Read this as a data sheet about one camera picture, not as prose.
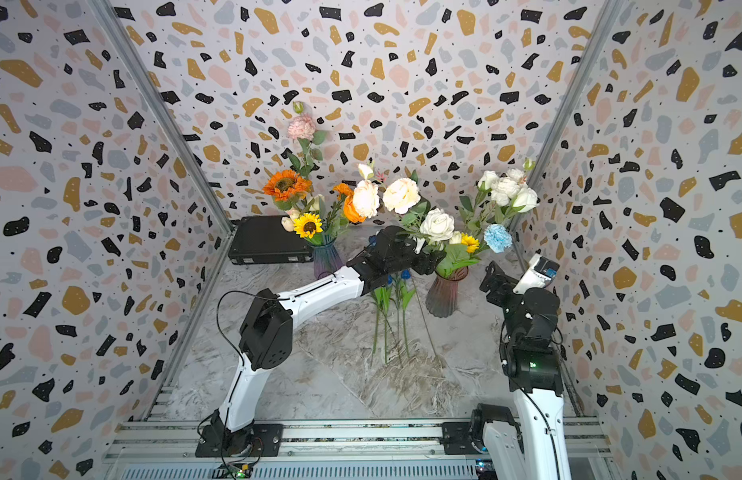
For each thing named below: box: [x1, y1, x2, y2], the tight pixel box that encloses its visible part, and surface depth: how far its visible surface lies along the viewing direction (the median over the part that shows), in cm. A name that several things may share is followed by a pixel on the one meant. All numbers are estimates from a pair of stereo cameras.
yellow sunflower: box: [293, 212, 323, 239], surface depth 80 cm
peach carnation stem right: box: [383, 178, 421, 215], surface depth 62 cm
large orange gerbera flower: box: [262, 169, 313, 201], surface depth 72 cm
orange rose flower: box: [344, 194, 366, 225], surface depth 78 cm
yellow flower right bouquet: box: [461, 232, 480, 253], surface depth 79 cm
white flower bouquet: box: [420, 159, 540, 278], surface depth 78 cm
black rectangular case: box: [228, 215, 314, 265], surface depth 112 cm
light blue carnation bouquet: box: [484, 224, 513, 253], surface depth 73 cm
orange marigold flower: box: [332, 183, 355, 201], surface depth 92 cm
